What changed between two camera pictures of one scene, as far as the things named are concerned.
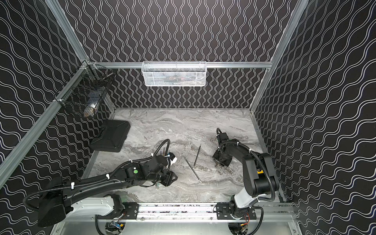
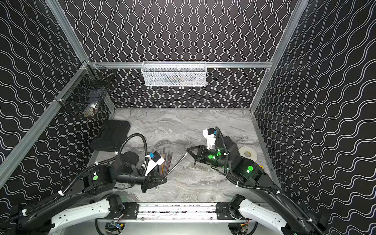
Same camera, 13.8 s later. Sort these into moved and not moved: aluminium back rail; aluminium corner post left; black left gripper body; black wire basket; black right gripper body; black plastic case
Moved: black right gripper body; black left gripper body
Not moved: aluminium corner post left; aluminium back rail; black wire basket; black plastic case
